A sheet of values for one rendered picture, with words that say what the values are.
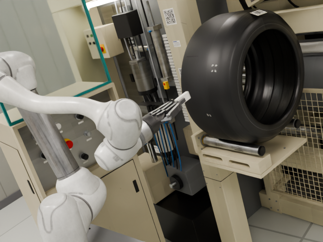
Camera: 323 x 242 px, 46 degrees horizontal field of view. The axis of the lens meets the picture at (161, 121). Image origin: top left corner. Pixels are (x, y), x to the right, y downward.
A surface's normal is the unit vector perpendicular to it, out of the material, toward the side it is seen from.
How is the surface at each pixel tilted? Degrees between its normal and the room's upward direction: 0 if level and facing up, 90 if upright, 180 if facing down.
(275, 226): 0
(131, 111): 50
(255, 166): 90
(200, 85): 76
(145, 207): 90
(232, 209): 90
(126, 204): 90
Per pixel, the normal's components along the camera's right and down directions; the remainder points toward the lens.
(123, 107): 0.31, -0.46
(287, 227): -0.26, -0.91
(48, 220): -0.25, -0.03
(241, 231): 0.62, 0.10
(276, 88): -0.77, -0.12
